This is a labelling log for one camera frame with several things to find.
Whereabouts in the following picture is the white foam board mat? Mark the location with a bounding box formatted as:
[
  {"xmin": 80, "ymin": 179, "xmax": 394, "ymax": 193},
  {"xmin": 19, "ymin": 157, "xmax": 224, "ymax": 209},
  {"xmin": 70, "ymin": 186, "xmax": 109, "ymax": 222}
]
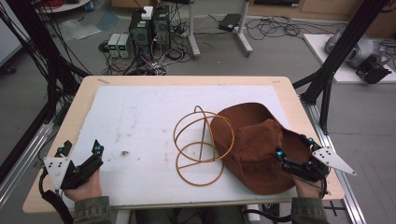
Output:
[{"xmin": 63, "ymin": 84, "xmax": 301, "ymax": 208}]

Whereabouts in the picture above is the aluminium rail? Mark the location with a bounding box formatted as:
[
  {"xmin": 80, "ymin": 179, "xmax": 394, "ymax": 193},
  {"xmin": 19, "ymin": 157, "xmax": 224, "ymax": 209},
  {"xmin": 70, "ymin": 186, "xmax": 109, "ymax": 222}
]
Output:
[
  {"xmin": 299, "ymin": 95, "xmax": 369, "ymax": 224},
  {"xmin": 0, "ymin": 120, "xmax": 60, "ymax": 204}
]

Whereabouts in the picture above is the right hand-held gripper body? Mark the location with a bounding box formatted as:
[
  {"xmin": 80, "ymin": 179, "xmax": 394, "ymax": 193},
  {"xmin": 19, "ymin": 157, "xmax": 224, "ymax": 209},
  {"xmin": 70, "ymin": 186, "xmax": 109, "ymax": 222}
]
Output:
[{"xmin": 280, "ymin": 146, "xmax": 358, "ymax": 184}]

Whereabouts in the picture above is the blue-grey sheet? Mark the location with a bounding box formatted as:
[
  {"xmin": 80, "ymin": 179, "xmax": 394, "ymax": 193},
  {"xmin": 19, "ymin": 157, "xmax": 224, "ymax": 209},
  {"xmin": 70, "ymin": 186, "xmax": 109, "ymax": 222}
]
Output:
[{"xmin": 94, "ymin": 9, "xmax": 121, "ymax": 32}]

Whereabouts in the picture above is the black cable under table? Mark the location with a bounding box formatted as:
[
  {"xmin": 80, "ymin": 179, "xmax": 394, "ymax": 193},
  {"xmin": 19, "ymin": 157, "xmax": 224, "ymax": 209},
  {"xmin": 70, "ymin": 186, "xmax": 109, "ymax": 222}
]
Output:
[{"xmin": 242, "ymin": 207, "xmax": 294, "ymax": 224}]

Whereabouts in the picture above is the tangle of computer cables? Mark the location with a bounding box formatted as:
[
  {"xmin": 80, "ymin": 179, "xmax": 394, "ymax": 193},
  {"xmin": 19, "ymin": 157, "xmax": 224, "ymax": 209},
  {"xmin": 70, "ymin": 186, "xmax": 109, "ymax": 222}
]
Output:
[{"xmin": 98, "ymin": 36, "xmax": 191, "ymax": 77}]

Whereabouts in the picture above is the white floor platform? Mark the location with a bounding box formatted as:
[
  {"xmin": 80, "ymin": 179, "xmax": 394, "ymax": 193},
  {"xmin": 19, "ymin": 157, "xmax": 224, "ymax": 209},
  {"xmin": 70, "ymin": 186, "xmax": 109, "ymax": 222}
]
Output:
[{"xmin": 302, "ymin": 33, "xmax": 396, "ymax": 85}]

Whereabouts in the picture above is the tangle of black floor cables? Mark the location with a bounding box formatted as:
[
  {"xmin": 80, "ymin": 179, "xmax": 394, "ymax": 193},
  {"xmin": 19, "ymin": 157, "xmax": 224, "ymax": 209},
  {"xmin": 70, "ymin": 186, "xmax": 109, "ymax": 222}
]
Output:
[{"xmin": 245, "ymin": 14, "xmax": 341, "ymax": 42}]

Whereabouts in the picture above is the black computer tower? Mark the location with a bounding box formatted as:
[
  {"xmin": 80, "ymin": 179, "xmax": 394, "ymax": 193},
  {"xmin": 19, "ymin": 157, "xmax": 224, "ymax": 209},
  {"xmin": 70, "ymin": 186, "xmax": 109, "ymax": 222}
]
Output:
[
  {"xmin": 151, "ymin": 5, "xmax": 172, "ymax": 53},
  {"xmin": 128, "ymin": 9, "xmax": 154, "ymax": 61}
]

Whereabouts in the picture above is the clear plastic sheet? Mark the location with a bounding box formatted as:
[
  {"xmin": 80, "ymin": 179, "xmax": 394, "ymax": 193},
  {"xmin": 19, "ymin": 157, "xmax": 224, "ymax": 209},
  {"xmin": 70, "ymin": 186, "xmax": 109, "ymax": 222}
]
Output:
[{"xmin": 58, "ymin": 18, "xmax": 103, "ymax": 42}]

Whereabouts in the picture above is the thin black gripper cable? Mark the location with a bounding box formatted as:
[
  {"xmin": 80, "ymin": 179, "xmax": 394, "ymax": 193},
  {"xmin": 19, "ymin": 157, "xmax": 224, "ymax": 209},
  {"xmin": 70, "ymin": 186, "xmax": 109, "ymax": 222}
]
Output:
[{"xmin": 318, "ymin": 175, "xmax": 331, "ymax": 200}]

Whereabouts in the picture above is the white round table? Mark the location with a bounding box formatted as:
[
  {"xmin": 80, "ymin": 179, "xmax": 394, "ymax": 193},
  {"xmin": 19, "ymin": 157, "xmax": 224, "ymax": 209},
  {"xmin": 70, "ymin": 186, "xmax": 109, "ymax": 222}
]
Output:
[{"xmin": 35, "ymin": 0, "xmax": 93, "ymax": 14}]

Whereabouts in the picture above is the grey robot shell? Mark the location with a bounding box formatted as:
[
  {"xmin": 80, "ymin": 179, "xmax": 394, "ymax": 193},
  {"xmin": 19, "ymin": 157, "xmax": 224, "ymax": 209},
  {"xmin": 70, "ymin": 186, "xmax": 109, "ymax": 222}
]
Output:
[{"xmin": 324, "ymin": 29, "xmax": 390, "ymax": 70}]

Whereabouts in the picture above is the person's right hand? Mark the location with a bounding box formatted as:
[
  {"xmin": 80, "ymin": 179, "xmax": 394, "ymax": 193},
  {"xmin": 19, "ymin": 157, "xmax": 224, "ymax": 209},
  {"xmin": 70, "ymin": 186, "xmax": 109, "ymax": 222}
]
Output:
[{"xmin": 291, "ymin": 175, "xmax": 324, "ymax": 201}]

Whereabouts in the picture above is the black flat box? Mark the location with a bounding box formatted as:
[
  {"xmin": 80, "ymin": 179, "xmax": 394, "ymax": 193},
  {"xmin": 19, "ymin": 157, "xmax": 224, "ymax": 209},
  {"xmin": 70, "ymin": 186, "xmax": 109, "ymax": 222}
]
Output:
[{"xmin": 218, "ymin": 12, "xmax": 243, "ymax": 33}]

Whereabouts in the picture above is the black metal frame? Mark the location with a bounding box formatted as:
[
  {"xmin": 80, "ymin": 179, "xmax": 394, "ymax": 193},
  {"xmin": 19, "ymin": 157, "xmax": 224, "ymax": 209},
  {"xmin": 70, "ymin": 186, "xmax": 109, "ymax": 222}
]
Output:
[
  {"xmin": 291, "ymin": 0, "xmax": 391, "ymax": 135},
  {"xmin": 0, "ymin": 0, "xmax": 92, "ymax": 185}
]

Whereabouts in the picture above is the black device on platform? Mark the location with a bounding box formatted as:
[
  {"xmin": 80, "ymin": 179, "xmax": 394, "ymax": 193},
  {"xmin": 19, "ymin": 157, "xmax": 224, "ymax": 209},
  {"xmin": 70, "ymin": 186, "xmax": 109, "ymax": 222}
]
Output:
[{"xmin": 355, "ymin": 55, "xmax": 393, "ymax": 85}]

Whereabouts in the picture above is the white metal stand leg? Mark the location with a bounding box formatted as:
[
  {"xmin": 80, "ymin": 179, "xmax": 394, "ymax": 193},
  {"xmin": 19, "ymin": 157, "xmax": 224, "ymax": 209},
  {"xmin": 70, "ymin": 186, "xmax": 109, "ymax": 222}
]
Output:
[
  {"xmin": 186, "ymin": 0, "xmax": 202, "ymax": 61},
  {"xmin": 235, "ymin": 0, "xmax": 254, "ymax": 58}
]

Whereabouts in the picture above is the person's left hand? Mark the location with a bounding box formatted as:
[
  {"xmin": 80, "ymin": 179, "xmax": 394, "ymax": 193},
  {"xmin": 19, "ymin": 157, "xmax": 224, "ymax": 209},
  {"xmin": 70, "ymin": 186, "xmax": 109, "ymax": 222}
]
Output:
[{"xmin": 63, "ymin": 169, "xmax": 103, "ymax": 203}]

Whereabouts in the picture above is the white box on tower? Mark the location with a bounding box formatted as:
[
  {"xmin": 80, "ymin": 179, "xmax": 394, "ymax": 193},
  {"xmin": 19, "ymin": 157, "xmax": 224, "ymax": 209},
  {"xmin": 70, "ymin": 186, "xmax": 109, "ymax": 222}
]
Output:
[{"xmin": 140, "ymin": 6, "xmax": 155, "ymax": 21}]

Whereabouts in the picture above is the grey bench power supply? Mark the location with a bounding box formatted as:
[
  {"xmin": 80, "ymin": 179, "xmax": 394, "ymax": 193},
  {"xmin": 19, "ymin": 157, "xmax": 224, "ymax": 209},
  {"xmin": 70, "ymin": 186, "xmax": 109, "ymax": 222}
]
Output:
[
  {"xmin": 106, "ymin": 33, "xmax": 121, "ymax": 59},
  {"xmin": 117, "ymin": 33, "xmax": 134, "ymax": 60}
]

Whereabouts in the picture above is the black sleeved gripper cable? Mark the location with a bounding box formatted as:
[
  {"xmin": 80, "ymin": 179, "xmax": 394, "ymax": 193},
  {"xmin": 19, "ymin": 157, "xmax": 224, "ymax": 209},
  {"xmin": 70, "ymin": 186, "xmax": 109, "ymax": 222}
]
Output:
[{"xmin": 37, "ymin": 172, "xmax": 75, "ymax": 224}]

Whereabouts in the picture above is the gold wire hat stand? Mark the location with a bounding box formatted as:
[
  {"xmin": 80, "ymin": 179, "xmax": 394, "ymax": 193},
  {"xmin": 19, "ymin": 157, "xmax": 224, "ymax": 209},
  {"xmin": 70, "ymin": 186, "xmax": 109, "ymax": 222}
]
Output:
[{"xmin": 173, "ymin": 105, "xmax": 236, "ymax": 188}]

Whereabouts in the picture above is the brown suede hat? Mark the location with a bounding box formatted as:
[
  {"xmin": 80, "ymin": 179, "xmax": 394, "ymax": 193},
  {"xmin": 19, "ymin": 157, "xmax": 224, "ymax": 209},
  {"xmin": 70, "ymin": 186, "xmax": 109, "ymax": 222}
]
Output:
[{"xmin": 209, "ymin": 102, "xmax": 313, "ymax": 196}]

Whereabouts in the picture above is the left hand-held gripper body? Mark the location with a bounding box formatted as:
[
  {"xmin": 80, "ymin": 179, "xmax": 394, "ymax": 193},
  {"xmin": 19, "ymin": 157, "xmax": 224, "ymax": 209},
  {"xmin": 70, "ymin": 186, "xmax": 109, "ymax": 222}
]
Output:
[{"xmin": 42, "ymin": 156, "xmax": 105, "ymax": 191}]

